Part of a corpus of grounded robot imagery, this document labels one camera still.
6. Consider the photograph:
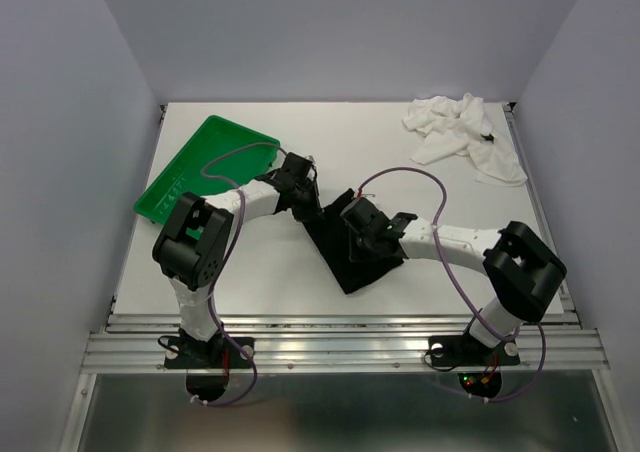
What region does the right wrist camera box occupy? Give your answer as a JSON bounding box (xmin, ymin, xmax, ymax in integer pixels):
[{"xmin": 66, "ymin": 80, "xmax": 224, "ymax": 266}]
[{"xmin": 340, "ymin": 197, "xmax": 389, "ymax": 236}]

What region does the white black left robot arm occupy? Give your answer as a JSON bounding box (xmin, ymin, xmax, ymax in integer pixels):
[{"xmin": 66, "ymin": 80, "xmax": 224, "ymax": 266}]
[{"xmin": 152, "ymin": 175, "xmax": 321, "ymax": 368}]

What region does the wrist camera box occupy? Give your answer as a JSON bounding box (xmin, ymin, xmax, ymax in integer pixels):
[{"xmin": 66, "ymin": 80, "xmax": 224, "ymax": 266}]
[
  {"xmin": 340, "ymin": 197, "xmax": 389, "ymax": 236},
  {"xmin": 280, "ymin": 152, "xmax": 317, "ymax": 182}
]

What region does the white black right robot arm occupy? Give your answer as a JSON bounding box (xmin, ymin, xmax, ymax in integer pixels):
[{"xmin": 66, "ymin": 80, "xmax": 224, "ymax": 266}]
[{"xmin": 341, "ymin": 210, "xmax": 567, "ymax": 362}]

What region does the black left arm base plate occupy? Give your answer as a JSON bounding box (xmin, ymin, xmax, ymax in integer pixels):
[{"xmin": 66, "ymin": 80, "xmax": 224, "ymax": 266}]
[{"xmin": 162, "ymin": 336, "xmax": 251, "ymax": 370}]

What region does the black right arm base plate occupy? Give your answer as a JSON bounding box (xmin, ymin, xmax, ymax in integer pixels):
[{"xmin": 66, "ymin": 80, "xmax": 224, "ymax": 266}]
[{"xmin": 423, "ymin": 335, "xmax": 521, "ymax": 371}]

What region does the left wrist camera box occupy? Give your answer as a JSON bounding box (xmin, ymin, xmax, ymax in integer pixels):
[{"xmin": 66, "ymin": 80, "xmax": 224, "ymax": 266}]
[{"xmin": 280, "ymin": 152, "xmax": 317, "ymax": 182}]

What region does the green plastic tray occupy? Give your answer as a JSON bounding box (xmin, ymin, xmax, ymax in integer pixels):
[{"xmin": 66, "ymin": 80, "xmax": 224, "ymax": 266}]
[{"xmin": 134, "ymin": 115, "xmax": 280, "ymax": 224}]

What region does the white t shirt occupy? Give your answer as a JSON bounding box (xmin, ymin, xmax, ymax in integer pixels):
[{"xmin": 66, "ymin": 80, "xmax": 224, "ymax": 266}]
[{"xmin": 402, "ymin": 93, "xmax": 528, "ymax": 187}]

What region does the black t shirt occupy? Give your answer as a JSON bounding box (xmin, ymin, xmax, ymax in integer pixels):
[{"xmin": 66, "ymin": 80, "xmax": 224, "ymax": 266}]
[{"xmin": 303, "ymin": 189, "xmax": 404, "ymax": 295}]

